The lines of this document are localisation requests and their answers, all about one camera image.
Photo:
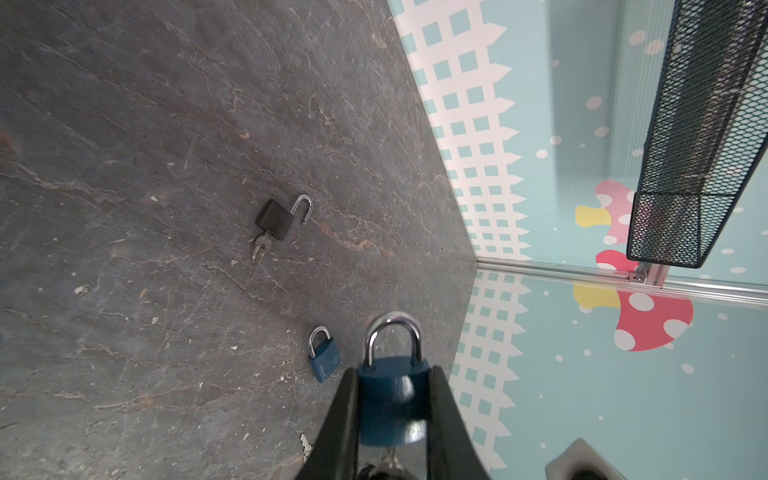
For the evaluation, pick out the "black mesh wall basket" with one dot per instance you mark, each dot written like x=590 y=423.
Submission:
x=707 y=134

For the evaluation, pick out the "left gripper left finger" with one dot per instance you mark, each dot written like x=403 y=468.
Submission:
x=335 y=452

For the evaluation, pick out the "silver key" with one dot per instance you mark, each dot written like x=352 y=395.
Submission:
x=262 y=245

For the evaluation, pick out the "small blue padlock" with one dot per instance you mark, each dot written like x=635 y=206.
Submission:
x=393 y=391

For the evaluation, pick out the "blue padlock silver shackle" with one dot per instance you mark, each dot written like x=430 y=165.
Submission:
x=324 y=355

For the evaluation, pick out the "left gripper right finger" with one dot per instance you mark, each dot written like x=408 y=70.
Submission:
x=450 y=453

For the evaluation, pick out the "black padlock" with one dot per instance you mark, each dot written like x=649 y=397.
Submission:
x=276 y=221

